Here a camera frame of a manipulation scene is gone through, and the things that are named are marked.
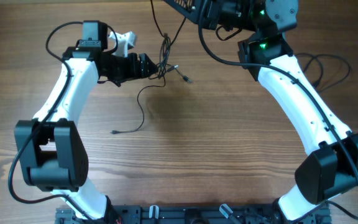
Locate black cable bundle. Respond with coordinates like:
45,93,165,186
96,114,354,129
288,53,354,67
110,0,194,135

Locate separated black usb cable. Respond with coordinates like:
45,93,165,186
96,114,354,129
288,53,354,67
295,52,352,93

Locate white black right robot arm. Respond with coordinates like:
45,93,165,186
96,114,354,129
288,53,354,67
169,0,358,223

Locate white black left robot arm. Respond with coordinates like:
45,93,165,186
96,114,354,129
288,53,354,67
12,21,158,223

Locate black right camera cable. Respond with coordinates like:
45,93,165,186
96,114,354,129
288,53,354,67
197,0,358,221

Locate black camera cable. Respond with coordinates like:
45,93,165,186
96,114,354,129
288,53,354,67
197,0,358,221
7,21,119,222

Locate black left camera cable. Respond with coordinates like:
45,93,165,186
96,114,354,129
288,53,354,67
7,21,119,222

